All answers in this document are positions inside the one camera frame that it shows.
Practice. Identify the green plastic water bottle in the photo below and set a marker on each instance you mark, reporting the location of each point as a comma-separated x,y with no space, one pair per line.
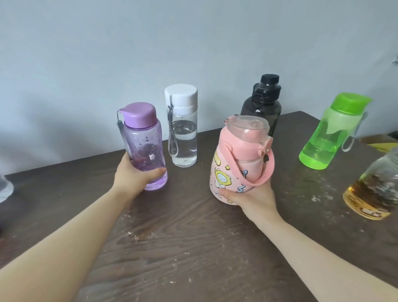
332,130

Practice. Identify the clear bottle with white cap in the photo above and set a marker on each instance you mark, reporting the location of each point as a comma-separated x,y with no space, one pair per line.
183,130

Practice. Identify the person's left hand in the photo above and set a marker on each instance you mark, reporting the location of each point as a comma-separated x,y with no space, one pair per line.
129,179

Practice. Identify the clear container edge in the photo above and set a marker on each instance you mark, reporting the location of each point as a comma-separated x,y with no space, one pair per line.
4,189

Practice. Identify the yellow object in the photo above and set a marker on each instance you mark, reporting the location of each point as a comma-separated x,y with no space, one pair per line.
381,143

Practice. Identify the person's left thumb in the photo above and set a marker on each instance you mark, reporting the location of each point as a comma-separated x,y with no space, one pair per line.
152,174

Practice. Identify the black water bottle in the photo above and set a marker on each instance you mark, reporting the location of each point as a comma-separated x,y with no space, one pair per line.
262,104

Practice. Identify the pink cartoon water bottle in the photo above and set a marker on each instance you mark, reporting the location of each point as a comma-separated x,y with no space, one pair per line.
239,155

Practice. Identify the person's right forearm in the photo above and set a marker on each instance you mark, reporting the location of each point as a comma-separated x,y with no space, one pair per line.
323,264

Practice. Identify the person's right hand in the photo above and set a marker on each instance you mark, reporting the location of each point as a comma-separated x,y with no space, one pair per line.
255,202

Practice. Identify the clear bottle with amber liquid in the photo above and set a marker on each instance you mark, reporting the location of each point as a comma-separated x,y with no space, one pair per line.
373,189

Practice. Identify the person's right thumb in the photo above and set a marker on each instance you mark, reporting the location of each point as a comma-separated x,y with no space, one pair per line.
231,196

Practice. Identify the person's left forearm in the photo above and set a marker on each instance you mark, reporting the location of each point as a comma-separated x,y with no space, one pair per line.
59,245

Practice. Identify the purple plastic water bottle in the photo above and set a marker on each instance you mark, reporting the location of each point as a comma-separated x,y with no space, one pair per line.
144,143

